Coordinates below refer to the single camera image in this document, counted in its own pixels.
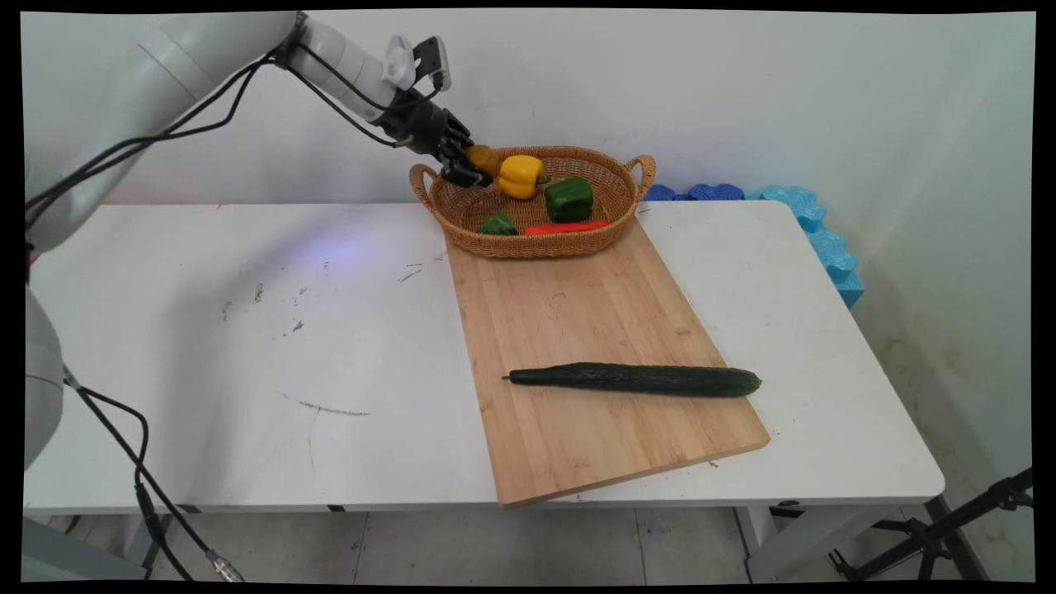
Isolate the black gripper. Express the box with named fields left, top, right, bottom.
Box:
left=375, top=101, right=493, bottom=190

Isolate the brown potato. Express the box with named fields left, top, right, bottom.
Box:
left=466, top=144, right=502, bottom=180

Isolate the yellow bell pepper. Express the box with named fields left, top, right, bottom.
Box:
left=497, top=154, right=551, bottom=200

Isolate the woven wicker basket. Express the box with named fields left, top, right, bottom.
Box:
left=409, top=146, right=658, bottom=260

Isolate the large green bell pepper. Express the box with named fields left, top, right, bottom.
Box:
left=544, top=177, right=595, bottom=224

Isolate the red chili pepper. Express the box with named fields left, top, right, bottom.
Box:
left=523, top=219, right=613, bottom=238

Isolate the bamboo cutting board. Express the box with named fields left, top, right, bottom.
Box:
left=445, top=216, right=771, bottom=508

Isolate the dark green cucumber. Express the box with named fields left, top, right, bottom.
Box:
left=502, top=362, right=763, bottom=398

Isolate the light blue foam block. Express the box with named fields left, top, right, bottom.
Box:
left=759, top=186, right=865, bottom=309

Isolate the white table leg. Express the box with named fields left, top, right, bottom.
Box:
left=114, top=513, right=176, bottom=572
left=734, top=503, right=896, bottom=583

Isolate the black tripod stand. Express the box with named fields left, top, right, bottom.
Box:
left=827, top=467, right=1035, bottom=582

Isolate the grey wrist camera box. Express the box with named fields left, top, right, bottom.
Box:
left=412, top=35, right=453, bottom=92

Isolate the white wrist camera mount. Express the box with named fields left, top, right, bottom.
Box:
left=381, top=34, right=417, bottom=91

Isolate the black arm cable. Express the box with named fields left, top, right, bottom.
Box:
left=25, top=45, right=298, bottom=232
left=280, top=41, right=442, bottom=151

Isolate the black cable with metal plug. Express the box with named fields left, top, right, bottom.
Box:
left=63, top=367, right=246, bottom=583

